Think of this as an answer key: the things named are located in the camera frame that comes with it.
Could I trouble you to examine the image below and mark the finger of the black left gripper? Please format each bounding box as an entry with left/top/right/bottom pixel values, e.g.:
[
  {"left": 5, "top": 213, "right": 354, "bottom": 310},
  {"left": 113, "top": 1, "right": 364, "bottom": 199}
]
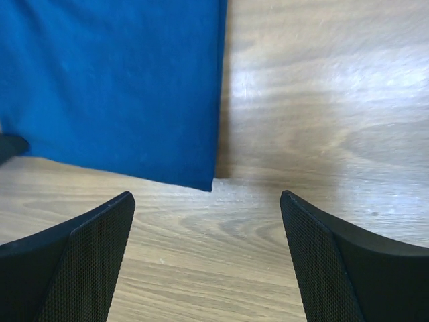
[{"left": 0, "top": 134, "right": 29, "bottom": 164}]

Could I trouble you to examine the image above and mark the blue t-shirt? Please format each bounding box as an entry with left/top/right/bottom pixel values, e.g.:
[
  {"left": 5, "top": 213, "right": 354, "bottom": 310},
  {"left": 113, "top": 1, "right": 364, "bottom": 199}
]
[{"left": 1, "top": 1, "right": 227, "bottom": 191}]

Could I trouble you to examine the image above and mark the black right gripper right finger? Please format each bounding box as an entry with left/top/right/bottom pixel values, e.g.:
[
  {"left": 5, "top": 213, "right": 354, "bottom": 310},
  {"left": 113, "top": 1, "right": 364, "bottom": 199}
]
[{"left": 280, "top": 191, "right": 428, "bottom": 322}]

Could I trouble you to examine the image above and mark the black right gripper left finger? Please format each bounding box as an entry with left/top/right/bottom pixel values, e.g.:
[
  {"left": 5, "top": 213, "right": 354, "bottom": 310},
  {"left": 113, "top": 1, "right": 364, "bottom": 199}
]
[{"left": 1, "top": 191, "right": 135, "bottom": 321}]

